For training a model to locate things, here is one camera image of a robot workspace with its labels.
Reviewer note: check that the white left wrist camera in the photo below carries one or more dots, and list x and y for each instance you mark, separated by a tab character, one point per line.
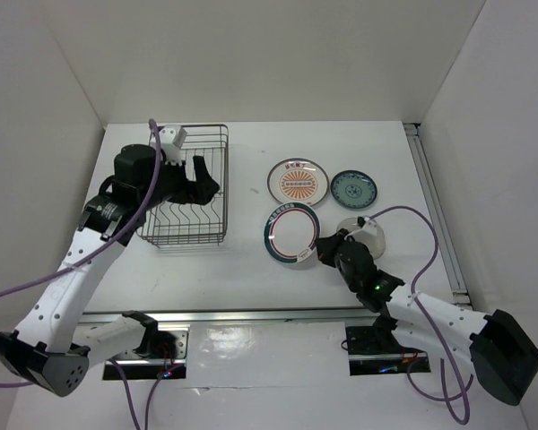
172	140

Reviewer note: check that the metal wire dish rack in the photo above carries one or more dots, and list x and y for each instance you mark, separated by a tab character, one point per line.
199	215

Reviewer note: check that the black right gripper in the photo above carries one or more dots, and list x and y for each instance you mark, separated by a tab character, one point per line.
326	245

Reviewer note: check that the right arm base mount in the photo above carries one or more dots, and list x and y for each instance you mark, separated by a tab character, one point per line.
372	351

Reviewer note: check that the green red rimmed plate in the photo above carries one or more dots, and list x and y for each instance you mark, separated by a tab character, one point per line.
290	233

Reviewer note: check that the orange sunburst plate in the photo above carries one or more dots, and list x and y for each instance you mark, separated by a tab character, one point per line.
298	180

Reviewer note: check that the aluminium side rail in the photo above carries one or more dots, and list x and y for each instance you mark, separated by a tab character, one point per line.
455	276

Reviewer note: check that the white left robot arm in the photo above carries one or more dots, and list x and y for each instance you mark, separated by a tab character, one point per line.
44	348

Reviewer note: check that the aluminium front rail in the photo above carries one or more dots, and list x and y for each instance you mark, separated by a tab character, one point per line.
288	315

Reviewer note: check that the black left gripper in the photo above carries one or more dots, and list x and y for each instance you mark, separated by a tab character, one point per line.
205	185

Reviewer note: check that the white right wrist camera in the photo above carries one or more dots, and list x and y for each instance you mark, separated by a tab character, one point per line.
362	229

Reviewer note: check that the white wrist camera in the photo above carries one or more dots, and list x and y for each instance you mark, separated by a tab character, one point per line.
362	229
172	140

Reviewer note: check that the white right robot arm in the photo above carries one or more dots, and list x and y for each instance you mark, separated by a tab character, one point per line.
492	347

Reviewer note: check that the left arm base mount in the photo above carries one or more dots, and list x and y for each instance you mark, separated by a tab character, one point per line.
170	356

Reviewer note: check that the small blue patterned plate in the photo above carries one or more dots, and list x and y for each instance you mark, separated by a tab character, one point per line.
354	190

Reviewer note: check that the small beige speckled dish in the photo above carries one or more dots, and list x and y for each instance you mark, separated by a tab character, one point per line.
376	246

